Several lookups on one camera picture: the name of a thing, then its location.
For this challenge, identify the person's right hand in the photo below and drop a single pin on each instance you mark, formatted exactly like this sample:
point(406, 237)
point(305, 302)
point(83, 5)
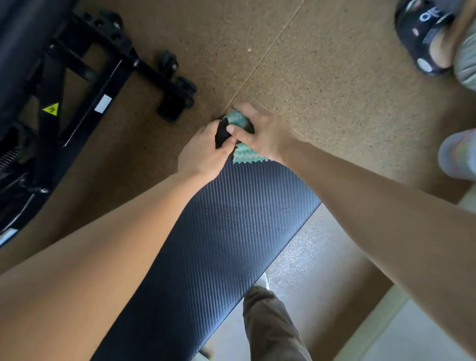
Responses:
point(271, 137)

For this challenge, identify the person's left hand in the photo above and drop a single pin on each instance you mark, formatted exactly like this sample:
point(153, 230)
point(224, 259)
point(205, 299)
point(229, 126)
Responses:
point(199, 156)

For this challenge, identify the person's right thumb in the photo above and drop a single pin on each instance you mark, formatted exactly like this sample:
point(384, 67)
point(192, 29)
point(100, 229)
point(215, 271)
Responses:
point(240, 133)

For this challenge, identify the person's left thumb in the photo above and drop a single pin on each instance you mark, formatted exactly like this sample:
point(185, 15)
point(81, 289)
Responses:
point(227, 145)

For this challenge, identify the teal green cloth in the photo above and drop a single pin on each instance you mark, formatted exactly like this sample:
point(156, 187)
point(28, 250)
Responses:
point(247, 153)

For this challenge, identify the person's right forearm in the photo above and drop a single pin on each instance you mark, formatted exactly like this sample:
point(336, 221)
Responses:
point(383, 223)

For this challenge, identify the person's left forearm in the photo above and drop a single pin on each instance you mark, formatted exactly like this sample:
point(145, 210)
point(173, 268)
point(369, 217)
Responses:
point(96, 267)

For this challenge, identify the person's brown trouser leg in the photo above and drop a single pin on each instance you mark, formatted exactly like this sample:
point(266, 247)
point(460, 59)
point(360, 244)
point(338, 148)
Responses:
point(271, 327)

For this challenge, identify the black slide sandal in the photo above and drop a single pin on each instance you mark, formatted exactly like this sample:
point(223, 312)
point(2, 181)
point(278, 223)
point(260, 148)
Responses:
point(416, 26)

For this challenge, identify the black exercise machine frame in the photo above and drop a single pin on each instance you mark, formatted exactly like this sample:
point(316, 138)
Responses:
point(55, 96)

